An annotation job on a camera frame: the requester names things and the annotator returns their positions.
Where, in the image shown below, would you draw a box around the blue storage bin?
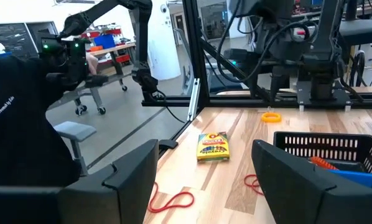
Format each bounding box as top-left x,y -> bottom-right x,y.
94,34 -> 117,50

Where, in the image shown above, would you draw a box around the black plastic basket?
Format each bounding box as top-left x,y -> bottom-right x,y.
272,131 -> 372,175

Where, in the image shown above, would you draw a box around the blue plastic basket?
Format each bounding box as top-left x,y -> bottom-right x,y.
328,169 -> 372,194

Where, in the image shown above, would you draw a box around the black camera green lights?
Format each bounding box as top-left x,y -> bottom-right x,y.
38,34 -> 109,91

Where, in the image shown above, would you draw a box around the person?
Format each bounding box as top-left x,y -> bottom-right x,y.
0,55 -> 83,187

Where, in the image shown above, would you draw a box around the grey office chair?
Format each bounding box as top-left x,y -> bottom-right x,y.
53,120 -> 97,177

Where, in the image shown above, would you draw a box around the large red rubber band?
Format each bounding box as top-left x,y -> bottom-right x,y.
147,182 -> 195,214

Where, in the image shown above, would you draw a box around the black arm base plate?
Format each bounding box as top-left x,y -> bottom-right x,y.
296,80 -> 353,113

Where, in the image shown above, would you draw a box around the amber coil keychain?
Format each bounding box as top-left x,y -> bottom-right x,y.
261,111 -> 282,124

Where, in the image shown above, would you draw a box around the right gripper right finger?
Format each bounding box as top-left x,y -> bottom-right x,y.
251,139 -> 372,224

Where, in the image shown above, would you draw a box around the silver metal bracket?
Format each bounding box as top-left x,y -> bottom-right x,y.
187,77 -> 202,122

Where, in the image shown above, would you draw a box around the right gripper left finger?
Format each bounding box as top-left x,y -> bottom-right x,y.
57,139 -> 160,224

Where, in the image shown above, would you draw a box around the black edge bracket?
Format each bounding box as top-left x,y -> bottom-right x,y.
158,139 -> 179,150

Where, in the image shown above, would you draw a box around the dark display board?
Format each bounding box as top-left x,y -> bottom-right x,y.
0,21 -> 59,60

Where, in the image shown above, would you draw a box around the Crayola crayon box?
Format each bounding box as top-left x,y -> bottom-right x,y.
197,131 -> 230,162

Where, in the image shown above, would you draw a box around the orange coil keychain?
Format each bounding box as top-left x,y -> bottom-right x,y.
309,156 -> 339,171

